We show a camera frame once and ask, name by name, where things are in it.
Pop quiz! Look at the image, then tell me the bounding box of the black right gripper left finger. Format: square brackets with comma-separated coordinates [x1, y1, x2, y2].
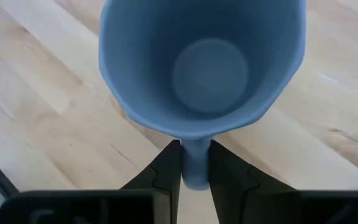
[119, 139, 182, 224]

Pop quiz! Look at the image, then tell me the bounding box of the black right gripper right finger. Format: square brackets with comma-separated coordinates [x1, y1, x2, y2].
[208, 139, 296, 224]

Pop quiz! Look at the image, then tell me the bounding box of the blue-grey mug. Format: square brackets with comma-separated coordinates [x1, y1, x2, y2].
[98, 0, 307, 191]

